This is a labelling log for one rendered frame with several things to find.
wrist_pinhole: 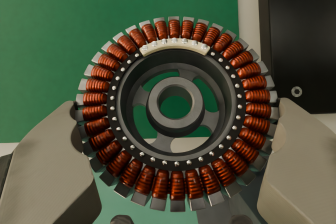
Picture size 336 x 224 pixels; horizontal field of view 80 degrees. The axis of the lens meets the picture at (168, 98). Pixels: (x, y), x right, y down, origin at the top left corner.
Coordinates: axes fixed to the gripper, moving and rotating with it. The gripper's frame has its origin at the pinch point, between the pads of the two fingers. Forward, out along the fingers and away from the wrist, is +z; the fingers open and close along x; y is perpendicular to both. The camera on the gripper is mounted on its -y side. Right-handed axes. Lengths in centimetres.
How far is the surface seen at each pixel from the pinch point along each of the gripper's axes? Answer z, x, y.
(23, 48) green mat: 8.6, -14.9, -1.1
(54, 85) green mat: 6.8, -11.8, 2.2
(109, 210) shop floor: 47, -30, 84
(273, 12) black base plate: 8.0, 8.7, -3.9
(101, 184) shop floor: 53, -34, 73
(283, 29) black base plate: 7.2, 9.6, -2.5
